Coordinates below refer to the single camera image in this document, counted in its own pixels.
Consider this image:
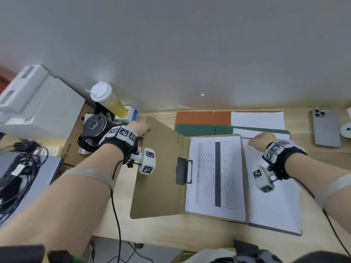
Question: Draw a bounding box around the person's left hand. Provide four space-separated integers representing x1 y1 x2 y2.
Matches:
127 121 152 138

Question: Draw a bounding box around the person's right hand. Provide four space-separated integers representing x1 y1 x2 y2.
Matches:
248 132 278 154

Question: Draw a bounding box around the olive green folder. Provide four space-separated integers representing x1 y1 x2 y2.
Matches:
129 115 250 224

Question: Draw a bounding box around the orange folder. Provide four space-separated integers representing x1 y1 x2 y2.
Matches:
174 111 286 131

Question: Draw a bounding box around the dark green folder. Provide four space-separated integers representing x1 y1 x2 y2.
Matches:
175 123 303 236

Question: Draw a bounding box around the person's left forearm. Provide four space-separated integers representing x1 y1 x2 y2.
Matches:
0 144 125 258

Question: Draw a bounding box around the person's right forearm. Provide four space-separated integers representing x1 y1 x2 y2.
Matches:
284 153 351 236

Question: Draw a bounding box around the wrist tracker with marker cubes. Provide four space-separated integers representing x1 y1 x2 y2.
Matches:
98 125 156 176
252 139 307 194

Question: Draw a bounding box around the blue and white box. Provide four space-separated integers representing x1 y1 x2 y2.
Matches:
114 106 142 126

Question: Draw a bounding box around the black electric kettle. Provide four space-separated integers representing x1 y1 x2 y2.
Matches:
78 113 118 154

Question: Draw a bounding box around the plastic cup with white lid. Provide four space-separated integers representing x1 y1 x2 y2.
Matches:
90 81 129 119

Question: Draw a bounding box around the printed paper sheet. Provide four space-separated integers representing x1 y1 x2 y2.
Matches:
185 135 246 222

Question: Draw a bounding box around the grey smartphone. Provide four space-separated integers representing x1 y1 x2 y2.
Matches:
312 107 342 148

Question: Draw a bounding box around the brown cardboard box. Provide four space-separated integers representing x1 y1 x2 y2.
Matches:
60 102 97 167

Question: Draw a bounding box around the white game controller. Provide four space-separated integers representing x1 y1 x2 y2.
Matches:
339 122 351 140

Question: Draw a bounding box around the white printer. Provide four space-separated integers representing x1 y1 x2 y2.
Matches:
0 65 86 140

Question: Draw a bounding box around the grey laptop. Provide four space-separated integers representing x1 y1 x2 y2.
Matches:
0 152 64 230

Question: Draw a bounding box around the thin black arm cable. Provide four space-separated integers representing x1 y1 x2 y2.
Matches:
292 176 351 258
111 160 124 263

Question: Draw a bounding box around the bundle of black cables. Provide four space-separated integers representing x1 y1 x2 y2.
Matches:
0 141 49 222

